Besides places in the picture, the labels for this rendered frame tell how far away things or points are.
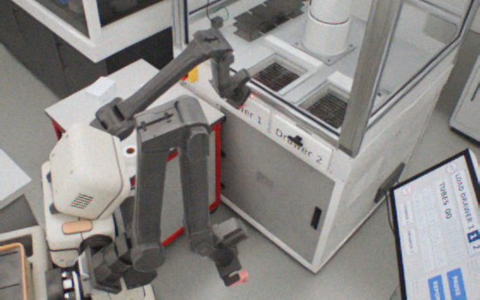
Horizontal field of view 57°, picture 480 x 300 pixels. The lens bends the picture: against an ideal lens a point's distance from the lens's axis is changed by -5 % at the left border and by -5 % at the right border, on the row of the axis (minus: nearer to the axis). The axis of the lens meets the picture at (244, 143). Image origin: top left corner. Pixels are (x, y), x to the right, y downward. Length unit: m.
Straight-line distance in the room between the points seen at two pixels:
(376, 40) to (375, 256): 1.50
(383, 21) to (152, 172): 0.84
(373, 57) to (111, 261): 0.96
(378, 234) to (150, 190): 1.98
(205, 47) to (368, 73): 0.54
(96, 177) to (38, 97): 2.60
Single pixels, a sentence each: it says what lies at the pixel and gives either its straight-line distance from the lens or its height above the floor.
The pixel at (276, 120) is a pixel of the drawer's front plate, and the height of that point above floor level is 0.91.
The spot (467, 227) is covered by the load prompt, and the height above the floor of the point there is 1.15.
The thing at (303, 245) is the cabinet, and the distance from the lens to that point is 2.36.
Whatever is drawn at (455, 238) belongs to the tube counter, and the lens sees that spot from 1.42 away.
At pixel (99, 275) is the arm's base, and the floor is 1.21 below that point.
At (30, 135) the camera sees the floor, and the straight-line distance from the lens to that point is 3.36.
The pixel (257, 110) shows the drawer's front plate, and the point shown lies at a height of 0.90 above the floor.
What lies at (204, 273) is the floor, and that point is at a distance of 2.48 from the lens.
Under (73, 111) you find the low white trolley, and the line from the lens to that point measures 2.24.
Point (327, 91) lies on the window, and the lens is 1.68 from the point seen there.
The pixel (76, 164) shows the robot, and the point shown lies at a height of 1.38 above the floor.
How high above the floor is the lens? 2.18
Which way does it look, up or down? 45 degrees down
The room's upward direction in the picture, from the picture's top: 3 degrees clockwise
